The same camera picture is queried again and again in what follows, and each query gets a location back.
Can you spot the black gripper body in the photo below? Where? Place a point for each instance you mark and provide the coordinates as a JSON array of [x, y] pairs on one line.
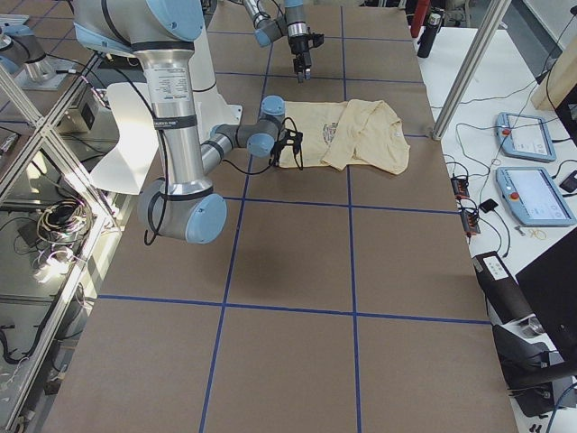
[[282, 149], [297, 47]]

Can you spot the cream long-sleeve printed shirt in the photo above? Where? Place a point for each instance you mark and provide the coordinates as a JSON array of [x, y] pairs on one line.
[[354, 132]]

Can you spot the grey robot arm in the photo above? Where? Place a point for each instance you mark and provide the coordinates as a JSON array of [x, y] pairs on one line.
[[199, 218], [290, 22]]

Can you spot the black water bottle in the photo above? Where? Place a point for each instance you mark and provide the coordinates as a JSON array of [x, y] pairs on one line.
[[427, 38]]

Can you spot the upper orange black adapter box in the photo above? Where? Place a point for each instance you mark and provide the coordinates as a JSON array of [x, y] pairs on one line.
[[460, 187]]

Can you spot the orange black adapter box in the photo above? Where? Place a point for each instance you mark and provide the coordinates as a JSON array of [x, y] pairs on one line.
[[460, 187], [470, 221]]

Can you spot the lower orange black adapter box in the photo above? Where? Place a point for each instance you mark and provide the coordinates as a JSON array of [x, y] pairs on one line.
[[470, 221]]

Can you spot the upper blue teach pendant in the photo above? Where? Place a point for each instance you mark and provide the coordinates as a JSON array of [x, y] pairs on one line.
[[524, 137]]

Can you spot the blue teach pendant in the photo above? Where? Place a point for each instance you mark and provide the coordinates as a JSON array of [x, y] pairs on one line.
[[524, 137], [533, 198]]

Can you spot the lower blue teach pendant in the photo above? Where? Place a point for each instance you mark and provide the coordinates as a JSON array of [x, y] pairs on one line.
[[533, 198]]

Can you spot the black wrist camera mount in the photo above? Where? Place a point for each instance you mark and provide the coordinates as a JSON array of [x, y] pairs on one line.
[[315, 39], [294, 140]]

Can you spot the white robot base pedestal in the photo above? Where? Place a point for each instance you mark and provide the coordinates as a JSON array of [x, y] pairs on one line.
[[161, 35]]

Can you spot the aluminium frame post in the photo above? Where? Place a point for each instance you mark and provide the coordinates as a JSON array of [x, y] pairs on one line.
[[480, 43]]

